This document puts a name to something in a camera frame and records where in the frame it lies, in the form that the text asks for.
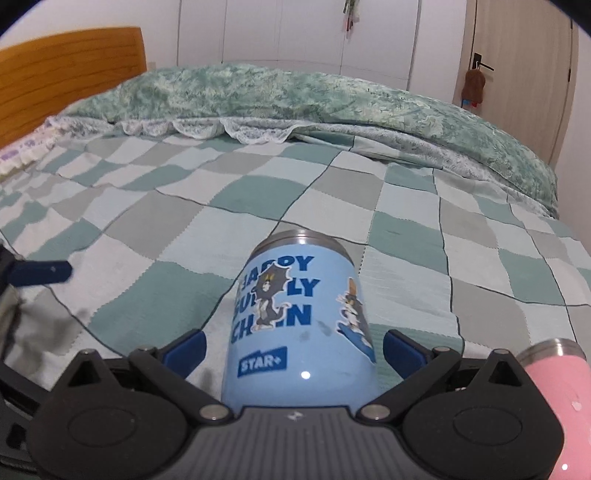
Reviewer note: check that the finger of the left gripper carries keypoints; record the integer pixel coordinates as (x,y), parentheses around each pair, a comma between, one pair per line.
(17,272)

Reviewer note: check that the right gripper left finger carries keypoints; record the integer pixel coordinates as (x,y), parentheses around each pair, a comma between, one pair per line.
(136,413)

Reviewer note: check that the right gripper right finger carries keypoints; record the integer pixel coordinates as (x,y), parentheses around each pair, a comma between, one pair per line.
(452,414)

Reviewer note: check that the blue cartoon cup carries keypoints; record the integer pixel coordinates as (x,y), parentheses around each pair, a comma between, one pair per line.
(299,336)

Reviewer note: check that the pink cup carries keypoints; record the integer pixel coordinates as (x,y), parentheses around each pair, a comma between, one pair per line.
(560,370)

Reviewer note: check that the floral lace pillow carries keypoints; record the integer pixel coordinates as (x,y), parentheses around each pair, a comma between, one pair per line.
(28,149)

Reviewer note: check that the checkered green bedspread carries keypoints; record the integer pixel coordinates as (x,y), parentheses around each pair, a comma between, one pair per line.
(157,231)

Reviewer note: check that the wooden headboard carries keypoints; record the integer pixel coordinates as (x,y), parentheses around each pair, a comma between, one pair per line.
(41,77)

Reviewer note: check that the green floral quilt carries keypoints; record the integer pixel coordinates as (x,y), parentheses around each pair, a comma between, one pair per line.
(257,105)

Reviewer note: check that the beige wooden door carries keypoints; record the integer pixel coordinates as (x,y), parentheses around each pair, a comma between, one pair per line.
(532,45)

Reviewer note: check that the white wardrobe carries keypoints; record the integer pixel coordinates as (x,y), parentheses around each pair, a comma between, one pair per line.
(411,45)

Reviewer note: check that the black door handle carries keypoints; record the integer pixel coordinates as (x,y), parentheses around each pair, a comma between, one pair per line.
(477,63)

